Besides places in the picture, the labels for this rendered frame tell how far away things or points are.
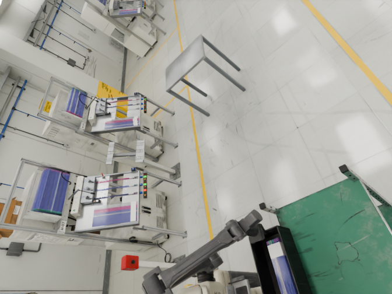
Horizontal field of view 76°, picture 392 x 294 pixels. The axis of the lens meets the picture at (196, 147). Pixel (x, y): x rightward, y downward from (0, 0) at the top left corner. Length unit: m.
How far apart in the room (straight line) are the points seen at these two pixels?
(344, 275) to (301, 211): 0.32
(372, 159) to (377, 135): 0.21
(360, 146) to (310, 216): 1.20
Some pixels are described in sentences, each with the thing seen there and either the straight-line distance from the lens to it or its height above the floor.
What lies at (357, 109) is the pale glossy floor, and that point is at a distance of 2.62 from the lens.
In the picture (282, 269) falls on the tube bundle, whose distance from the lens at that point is 1.32.
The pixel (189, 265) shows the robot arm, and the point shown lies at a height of 1.51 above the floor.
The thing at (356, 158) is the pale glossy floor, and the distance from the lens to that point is 2.44.
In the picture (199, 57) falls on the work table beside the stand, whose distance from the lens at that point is 3.09.
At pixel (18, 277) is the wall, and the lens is 4.47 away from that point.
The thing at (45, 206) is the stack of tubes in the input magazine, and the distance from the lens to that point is 3.12.
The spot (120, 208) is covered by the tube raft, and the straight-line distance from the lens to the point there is 3.09.
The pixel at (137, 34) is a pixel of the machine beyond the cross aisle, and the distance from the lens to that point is 6.90.
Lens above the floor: 2.22
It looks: 37 degrees down
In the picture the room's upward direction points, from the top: 64 degrees counter-clockwise
